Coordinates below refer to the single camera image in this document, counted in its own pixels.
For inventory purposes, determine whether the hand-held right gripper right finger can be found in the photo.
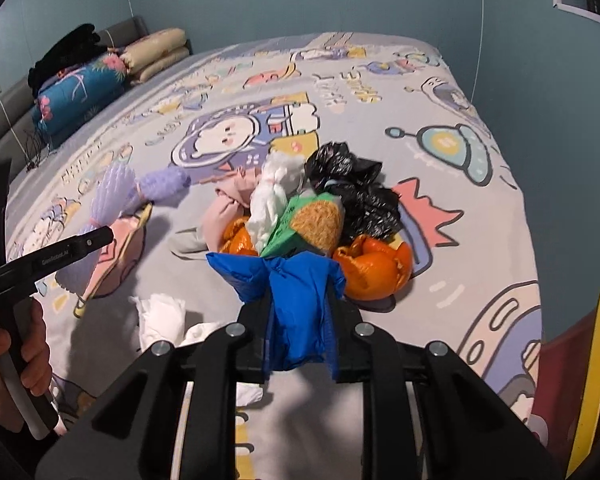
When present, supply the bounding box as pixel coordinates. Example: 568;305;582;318
325;296;567;480

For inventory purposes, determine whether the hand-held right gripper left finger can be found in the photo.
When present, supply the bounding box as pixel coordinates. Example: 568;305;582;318
34;296;276;480

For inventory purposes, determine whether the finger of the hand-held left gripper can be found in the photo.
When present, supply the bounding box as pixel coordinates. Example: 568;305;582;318
75;226;115;261

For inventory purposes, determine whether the blue plastic bag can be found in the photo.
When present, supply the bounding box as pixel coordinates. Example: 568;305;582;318
206;251;348;373

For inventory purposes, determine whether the large white tissue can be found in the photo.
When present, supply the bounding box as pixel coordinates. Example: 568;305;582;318
130;293;187;353

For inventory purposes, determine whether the black plastic bag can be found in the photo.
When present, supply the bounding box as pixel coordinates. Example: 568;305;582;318
304;142;402;250

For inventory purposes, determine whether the person's left hand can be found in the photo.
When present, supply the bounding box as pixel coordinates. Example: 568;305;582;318
0;298;56;433

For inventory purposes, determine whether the flat white tissue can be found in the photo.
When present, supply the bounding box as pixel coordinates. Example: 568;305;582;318
179;321;265;407

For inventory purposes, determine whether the purple foam fruit net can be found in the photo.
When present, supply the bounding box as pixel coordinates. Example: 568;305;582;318
136;166;192;207
59;162;147;292

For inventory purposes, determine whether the large orange peel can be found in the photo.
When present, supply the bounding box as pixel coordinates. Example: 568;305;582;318
332;234;414;302

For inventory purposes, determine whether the small orange peel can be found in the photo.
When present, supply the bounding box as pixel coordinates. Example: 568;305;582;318
218;217;259;256

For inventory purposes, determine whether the green snack packet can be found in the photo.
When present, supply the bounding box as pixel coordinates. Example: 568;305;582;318
259;192;346;259

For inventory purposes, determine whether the pink cloth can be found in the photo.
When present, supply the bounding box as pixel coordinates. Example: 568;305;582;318
202;169;262;252

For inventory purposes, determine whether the crumpled white tissue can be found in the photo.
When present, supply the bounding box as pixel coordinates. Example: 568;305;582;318
247;152;307;255

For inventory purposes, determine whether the blue floral pillow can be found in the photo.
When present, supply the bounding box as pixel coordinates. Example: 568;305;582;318
32;56;132;137

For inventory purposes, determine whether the grey padded headboard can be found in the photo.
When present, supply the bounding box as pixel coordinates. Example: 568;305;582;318
0;16;148;183

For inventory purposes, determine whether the black cloth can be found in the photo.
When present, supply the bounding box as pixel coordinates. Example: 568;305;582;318
27;23;111;97

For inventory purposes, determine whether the beige folded quilt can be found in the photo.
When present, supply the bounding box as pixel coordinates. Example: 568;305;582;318
120;27;194;84

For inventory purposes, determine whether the printed cartoon bedsheet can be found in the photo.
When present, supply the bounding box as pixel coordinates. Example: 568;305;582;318
2;31;543;480

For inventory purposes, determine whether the black wire tangle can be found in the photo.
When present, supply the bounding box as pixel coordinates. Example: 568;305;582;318
21;129;50;173

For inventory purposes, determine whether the thin white hanging cord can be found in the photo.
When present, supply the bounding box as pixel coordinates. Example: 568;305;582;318
472;0;484;107

